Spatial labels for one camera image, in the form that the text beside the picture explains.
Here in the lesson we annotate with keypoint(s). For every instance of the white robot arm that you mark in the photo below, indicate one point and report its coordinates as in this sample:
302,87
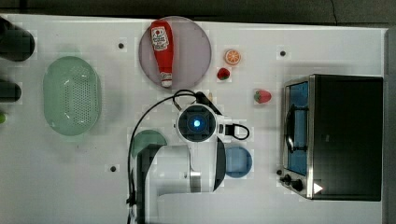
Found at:
197,164

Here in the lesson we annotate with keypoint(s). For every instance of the black toaster oven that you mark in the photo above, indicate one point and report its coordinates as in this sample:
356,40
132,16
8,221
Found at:
332,137

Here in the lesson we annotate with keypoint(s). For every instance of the small red strawberry toy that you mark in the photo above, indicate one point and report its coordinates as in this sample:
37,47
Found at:
223,74

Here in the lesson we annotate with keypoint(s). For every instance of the green mug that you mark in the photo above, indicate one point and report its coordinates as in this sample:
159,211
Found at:
145,138

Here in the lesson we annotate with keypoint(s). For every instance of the grey round plate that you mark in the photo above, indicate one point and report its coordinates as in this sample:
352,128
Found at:
192,54

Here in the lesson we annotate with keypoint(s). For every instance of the blue cup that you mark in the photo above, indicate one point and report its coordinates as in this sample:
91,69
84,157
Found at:
238,162

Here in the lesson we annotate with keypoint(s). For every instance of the orange slice toy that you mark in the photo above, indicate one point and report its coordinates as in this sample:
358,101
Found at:
232,57

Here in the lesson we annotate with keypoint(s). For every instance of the large strawberry toy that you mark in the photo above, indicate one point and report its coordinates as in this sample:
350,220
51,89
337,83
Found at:
262,96

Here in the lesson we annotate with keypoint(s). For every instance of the red ketchup bottle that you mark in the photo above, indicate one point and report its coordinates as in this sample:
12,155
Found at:
161,37

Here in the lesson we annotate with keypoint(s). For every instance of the green perforated colander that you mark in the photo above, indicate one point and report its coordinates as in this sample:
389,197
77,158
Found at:
72,96

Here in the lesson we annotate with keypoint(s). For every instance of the black pot lower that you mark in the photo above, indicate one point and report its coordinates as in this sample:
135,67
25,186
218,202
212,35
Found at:
9,92

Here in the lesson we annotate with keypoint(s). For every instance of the black pot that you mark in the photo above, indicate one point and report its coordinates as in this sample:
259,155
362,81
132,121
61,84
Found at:
9,92
16,44

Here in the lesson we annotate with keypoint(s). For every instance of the black pot upper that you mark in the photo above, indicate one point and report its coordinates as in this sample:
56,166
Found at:
16,44

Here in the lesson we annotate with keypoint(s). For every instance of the green lime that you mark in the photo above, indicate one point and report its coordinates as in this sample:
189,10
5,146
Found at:
3,118

